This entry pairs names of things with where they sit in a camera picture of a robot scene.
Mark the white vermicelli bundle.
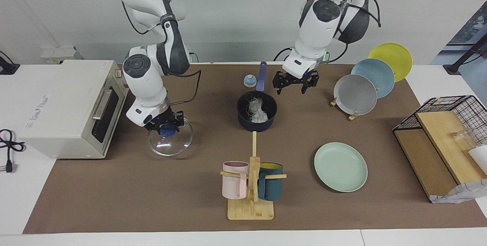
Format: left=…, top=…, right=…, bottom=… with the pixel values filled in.
left=245, top=97, right=275, bottom=123

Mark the dark teal mug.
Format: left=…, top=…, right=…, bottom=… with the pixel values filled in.
left=258, top=162, right=283, bottom=201

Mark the grey plate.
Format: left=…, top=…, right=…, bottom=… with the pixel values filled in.
left=334, top=74, right=378, bottom=116

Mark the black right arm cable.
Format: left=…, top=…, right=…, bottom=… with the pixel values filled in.
left=121, top=0, right=202, bottom=104

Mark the light blue plate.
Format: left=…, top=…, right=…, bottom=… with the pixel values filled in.
left=351, top=59, right=395, bottom=99

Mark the wooden mug tree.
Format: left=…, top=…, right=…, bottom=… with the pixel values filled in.
left=221, top=131, right=287, bottom=221

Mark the white power strip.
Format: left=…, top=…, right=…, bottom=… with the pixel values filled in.
left=41, top=46, right=83, bottom=64

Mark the brown table mat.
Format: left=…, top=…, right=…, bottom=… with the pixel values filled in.
left=23, top=63, right=487, bottom=234

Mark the black stand base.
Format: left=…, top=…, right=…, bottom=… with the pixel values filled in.
left=0, top=50, right=20, bottom=75
left=443, top=33, right=487, bottom=75

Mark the pink mug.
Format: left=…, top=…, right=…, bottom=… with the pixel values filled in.
left=222, top=161, right=250, bottom=200

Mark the dark pot with blue handle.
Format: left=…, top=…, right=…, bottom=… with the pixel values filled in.
left=237, top=62, right=278, bottom=132

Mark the glass lid with blue knob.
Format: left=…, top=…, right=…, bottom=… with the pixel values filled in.
left=148, top=119, right=193, bottom=157

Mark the cream toaster oven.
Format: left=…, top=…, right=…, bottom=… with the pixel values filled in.
left=18, top=60, right=130, bottom=160

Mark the yellow plate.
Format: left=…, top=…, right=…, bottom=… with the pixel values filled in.
left=368, top=43, right=413, bottom=83

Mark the wooden shelf with marbled sides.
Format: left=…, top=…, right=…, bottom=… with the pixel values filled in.
left=394, top=111, right=487, bottom=204

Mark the black wire basket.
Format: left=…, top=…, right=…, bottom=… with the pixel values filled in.
left=393, top=95, right=487, bottom=146

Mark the white cup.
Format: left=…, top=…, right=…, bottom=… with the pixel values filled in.
left=468, top=145, right=487, bottom=171

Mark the black power cord with plug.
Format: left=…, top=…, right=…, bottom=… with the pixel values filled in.
left=0, top=129, right=25, bottom=173

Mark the green plate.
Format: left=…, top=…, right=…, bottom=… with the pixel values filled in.
left=314, top=142, right=368, bottom=193

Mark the clear glass cup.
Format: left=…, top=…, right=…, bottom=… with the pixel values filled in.
left=452, top=128, right=481, bottom=152

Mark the wooden plate rack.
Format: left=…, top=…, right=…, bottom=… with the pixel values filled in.
left=329, top=96, right=360, bottom=122

